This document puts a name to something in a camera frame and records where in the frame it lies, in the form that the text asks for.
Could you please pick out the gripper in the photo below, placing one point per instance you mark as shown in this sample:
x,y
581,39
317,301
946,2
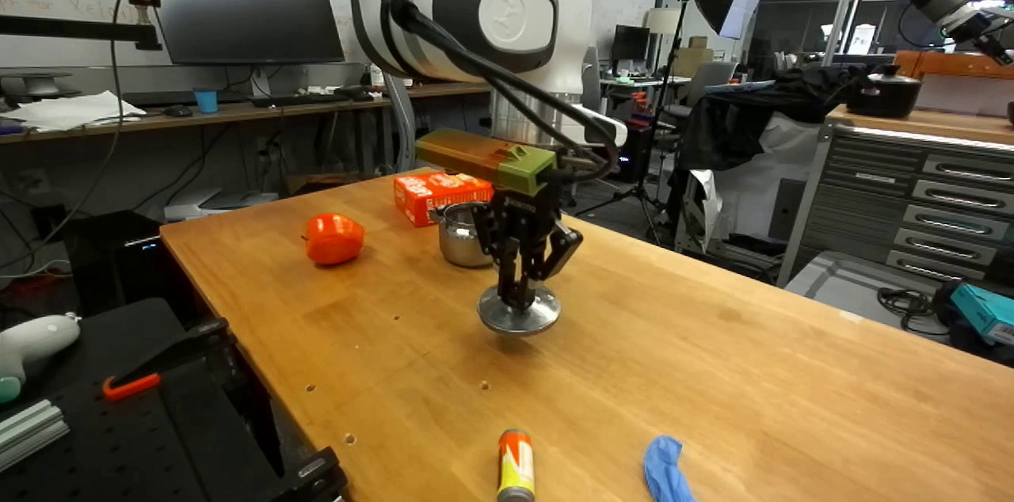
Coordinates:
x,y
524,215

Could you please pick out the silver kettle lid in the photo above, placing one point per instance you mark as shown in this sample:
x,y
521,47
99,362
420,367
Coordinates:
x,y
519,320

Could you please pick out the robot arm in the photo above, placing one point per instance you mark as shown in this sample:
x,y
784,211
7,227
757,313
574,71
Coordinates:
x,y
515,19

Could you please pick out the silver kettle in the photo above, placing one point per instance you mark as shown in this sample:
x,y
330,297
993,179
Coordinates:
x,y
459,241

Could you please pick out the orange cardboard box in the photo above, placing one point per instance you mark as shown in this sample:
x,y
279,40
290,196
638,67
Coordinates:
x,y
432,193

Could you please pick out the orange toy bell pepper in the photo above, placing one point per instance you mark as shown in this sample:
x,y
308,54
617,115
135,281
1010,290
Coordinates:
x,y
334,239

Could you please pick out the yellow and orange tube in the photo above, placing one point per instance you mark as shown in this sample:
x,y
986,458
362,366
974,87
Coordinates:
x,y
516,470

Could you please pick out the small black monitor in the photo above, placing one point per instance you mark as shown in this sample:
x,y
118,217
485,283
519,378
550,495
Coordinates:
x,y
630,43

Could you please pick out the grey office chair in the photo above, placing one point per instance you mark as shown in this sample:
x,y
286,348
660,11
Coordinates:
x,y
705,82

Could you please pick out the black cloth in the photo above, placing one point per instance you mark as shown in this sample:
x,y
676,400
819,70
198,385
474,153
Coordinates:
x,y
737,122

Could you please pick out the blue rubber glove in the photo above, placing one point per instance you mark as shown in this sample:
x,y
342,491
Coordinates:
x,y
665,470

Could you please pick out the black keyboard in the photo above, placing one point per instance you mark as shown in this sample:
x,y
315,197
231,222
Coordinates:
x,y
297,100

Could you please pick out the long wooden desk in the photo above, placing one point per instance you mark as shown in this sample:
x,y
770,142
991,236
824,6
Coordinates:
x,y
261,112

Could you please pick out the blue cup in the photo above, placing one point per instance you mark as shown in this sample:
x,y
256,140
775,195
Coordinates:
x,y
206,101

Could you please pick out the large black monitor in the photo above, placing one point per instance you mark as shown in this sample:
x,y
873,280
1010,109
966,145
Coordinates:
x,y
249,23

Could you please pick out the black computer mouse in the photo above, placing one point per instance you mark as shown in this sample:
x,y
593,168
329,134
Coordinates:
x,y
178,112

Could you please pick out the grey drawer cabinet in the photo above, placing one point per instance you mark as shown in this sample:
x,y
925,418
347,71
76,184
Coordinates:
x,y
911,193

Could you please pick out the black cooking pot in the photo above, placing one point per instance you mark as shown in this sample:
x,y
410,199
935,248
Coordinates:
x,y
883,94

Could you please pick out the black computer tower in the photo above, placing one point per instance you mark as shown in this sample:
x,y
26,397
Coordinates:
x,y
119,260

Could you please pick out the teal box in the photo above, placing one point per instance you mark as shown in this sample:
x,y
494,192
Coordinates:
x,y
986,312

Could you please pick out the white sheets of paper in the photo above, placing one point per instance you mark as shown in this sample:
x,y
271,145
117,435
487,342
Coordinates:
x,y
67,110

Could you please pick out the white handheld device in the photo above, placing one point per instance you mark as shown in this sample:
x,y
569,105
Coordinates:
x,y
32,344

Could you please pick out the aluminium profile bar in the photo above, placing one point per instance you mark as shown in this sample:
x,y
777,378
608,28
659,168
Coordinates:
x,y
28,435

